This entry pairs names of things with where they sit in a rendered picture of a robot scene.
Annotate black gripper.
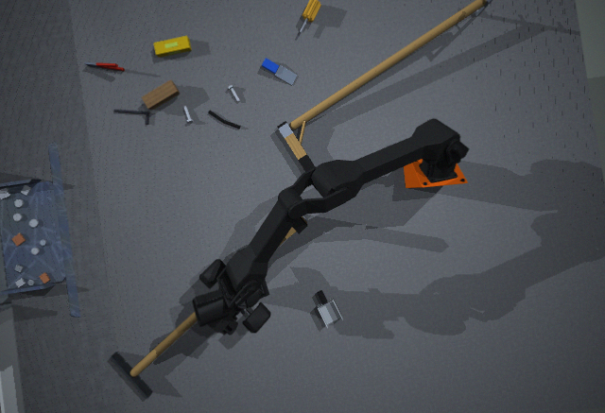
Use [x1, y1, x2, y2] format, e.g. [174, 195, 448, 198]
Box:
[199, 259, 271, 333]

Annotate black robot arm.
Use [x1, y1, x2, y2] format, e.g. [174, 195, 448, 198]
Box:
[193, 119, 470, 335]

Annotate long scraper with wooden handle and black blade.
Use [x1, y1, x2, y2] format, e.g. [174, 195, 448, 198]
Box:
[110, 216, 307, 399]

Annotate yellow-handled screwdriver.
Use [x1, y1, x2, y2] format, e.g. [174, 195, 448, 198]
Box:
[300, 0, 321, 33]

